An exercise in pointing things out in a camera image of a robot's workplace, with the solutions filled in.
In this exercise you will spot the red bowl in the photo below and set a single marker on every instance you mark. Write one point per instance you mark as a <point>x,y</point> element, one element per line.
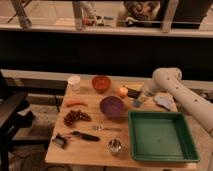
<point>101,83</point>

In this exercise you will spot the black chair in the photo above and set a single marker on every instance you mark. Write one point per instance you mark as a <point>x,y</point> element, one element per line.
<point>11,121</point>

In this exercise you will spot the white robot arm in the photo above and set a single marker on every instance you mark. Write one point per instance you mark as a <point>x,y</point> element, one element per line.
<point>168,79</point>

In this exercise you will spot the black binder clip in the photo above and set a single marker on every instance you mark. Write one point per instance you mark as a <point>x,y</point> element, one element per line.
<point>60,141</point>

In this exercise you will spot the green plastic tray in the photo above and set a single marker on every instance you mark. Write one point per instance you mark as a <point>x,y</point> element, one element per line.
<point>161,137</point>

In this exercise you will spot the silver fork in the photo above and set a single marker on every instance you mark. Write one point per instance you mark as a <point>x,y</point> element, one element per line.
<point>99,128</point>

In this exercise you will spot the white crumpled cloth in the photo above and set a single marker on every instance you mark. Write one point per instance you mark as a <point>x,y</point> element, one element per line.
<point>163,101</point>

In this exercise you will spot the bunch of red grapes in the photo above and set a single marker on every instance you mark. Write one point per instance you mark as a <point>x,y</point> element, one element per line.
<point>73,116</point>

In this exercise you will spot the small metal cup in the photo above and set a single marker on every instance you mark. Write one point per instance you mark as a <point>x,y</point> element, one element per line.
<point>114,146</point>

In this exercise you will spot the white plastic cup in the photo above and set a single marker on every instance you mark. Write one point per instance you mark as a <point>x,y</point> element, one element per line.
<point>74,82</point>

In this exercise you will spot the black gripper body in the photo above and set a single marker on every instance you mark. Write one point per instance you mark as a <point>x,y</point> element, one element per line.
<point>133,93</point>

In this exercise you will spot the orange fruit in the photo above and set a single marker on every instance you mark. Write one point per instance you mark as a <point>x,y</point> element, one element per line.
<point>123,91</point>

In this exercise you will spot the black handled knife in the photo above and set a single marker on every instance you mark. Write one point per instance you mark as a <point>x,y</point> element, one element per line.
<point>85,136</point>

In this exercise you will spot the purple bowl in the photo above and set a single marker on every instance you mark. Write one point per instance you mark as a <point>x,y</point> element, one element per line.
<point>111,106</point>

